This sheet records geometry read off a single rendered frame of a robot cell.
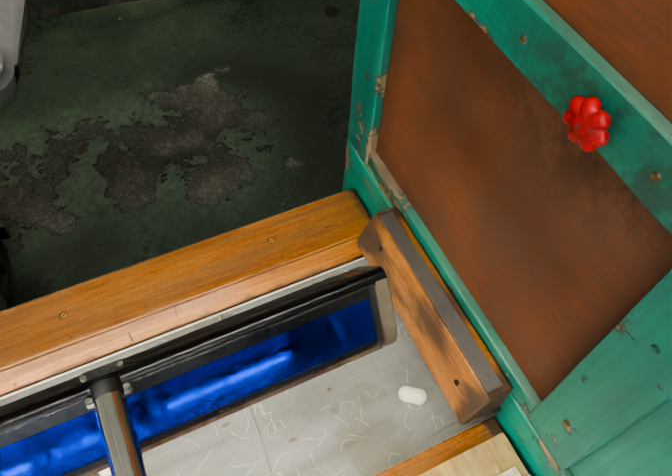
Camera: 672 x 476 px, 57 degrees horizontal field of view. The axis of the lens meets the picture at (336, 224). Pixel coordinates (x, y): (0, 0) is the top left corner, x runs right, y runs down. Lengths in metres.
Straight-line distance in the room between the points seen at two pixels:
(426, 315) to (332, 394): 0.17
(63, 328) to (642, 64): 0.77
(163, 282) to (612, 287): 0.62
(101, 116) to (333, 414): 1.65
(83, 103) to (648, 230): 2.06
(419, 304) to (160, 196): 1.32
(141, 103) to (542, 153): 1.86
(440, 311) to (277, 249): 0.28
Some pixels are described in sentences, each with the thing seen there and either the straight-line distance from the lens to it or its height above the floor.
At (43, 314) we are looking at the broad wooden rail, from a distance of 0.96.
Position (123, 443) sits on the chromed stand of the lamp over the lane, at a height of 1.12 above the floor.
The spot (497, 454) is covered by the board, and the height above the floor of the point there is 0.78.
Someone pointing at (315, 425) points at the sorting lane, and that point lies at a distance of 0.86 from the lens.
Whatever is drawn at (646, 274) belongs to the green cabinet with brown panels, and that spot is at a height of 1.15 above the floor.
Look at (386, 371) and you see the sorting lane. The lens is 0.89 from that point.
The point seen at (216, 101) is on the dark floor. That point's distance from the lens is 2.27.
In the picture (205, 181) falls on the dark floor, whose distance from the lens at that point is 2.02.
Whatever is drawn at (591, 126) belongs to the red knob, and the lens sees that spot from 0.49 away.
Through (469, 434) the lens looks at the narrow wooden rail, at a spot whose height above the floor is 0.76.
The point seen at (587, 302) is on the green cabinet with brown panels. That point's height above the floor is 1.06.
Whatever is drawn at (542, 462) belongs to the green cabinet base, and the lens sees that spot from 0.82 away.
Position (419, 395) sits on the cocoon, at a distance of 0.86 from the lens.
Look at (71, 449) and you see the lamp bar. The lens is 0.53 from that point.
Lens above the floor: 1.56
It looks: 55 degrees down
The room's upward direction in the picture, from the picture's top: 5 degrees clockwise
